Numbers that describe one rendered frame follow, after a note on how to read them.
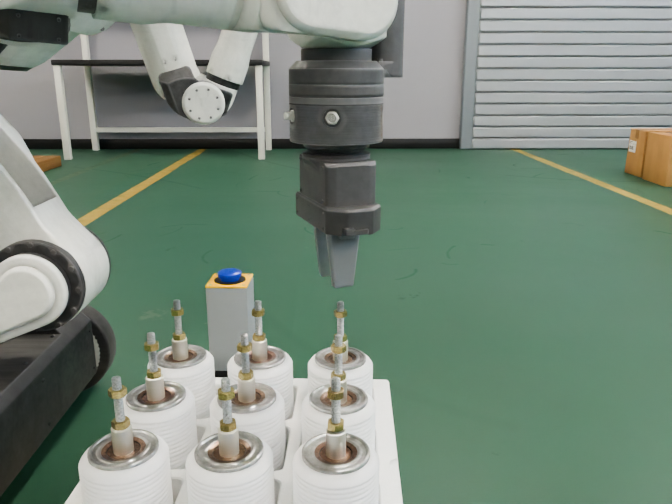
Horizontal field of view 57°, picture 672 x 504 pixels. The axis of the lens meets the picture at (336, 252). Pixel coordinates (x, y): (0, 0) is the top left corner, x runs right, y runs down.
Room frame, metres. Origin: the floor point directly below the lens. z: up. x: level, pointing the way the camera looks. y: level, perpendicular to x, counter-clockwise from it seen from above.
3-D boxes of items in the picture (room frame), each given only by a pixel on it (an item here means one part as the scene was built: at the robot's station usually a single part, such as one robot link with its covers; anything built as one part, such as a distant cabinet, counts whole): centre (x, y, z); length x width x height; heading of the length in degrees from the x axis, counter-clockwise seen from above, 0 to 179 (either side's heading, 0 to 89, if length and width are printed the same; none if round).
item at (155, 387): (0.72, 0.23, 0.26); 0.02 x 0.02 x 0.03
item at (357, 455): (0.60, 0.00, 0.25); 0.08 x 0.08 x 0.01
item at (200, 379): (0.84, 0.23, 0.16); 0.10 x 0.10 x 0.18
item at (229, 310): (1.01, 0.18, 0.16); 0.07 x 0.07 x 0.31; 88
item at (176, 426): (0.72, 0.23, 0.16); 0.10 x 0.10 x 0.18
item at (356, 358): (0.83, -0.01, 0.25); 0.08 x 0.08 x 0.01
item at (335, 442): (0.60, 0.00, 0.26); 0.02 x 0.02 x 0.03
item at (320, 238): (0.62, 0.01, 0.48); 0.03 x 0.02 x 0.06; 111
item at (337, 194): (0.59, 0.00, 0.57); 0.13 x 0.10 x 0.12; 21
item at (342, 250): (0.57, -0.01, 0.48); 0.03 x 0.02 x 0.06; 111
